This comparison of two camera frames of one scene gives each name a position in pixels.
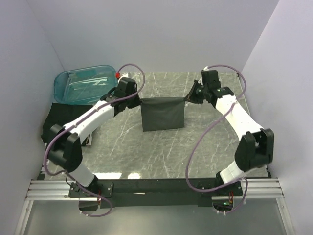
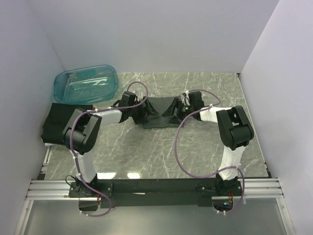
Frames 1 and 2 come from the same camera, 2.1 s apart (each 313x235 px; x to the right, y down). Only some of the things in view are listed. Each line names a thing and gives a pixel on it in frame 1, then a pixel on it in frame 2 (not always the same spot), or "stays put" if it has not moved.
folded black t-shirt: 61,114 stays put
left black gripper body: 133,101 to 138,112
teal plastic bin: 85,85 stays put
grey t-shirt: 162,112 stays put
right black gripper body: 200,95 to 185,111
